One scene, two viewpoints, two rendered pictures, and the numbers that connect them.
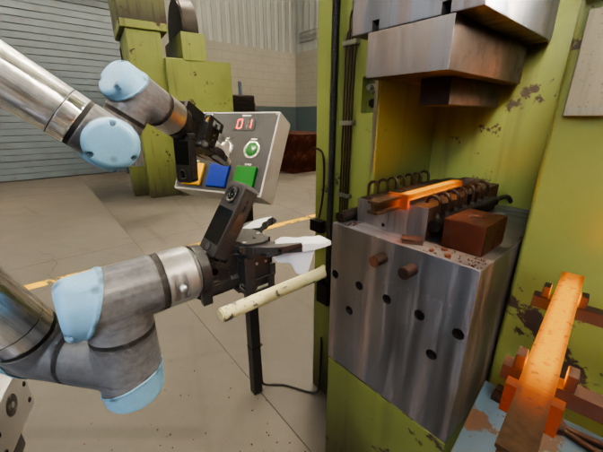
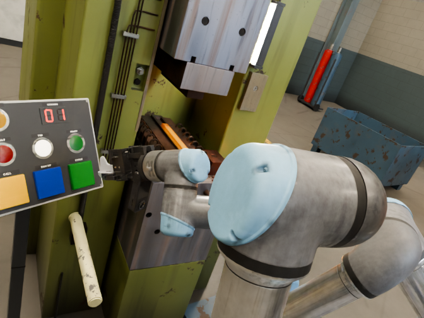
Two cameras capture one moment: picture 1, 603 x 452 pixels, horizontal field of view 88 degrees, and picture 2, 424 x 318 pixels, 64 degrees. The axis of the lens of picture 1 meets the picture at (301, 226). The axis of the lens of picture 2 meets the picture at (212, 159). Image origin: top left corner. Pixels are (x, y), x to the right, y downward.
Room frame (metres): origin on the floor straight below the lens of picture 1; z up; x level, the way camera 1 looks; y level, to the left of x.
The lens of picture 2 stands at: (0.53, 1.00, 1.57)
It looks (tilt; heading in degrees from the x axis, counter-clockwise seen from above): 24 degrees down; 275
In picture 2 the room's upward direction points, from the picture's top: 19 degrees clockwise
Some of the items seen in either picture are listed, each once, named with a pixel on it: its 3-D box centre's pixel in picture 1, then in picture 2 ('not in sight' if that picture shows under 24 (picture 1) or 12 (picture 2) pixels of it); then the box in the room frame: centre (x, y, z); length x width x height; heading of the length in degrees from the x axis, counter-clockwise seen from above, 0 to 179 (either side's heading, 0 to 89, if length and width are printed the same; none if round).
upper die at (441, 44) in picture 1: (450, 60); (185, 63); (0.88, -0.38, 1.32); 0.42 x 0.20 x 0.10; 131
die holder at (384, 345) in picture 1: (438, 287); (161, 189); (0.85, -0.42, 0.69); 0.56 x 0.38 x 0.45; 131
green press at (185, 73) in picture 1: (191, 100); not in sight; (5.59, 1.82, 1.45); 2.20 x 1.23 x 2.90; 129
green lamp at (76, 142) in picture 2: (251, 149); (76, 142); (1.00, 0.15, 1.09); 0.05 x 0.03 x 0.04; 41
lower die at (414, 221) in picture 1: (432, 200); (164, 141); (0.88, -0.38, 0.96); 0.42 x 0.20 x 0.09; 131
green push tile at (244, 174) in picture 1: (245, 178); (81, 175); (0.96, 0.17, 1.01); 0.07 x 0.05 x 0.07; 66
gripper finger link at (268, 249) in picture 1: (273, 247); not in sight; (0.44, 0.04, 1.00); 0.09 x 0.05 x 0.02; 95
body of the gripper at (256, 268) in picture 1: (231, 263); not in sight; (0.43, 0.11, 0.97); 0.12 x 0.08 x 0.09; 131
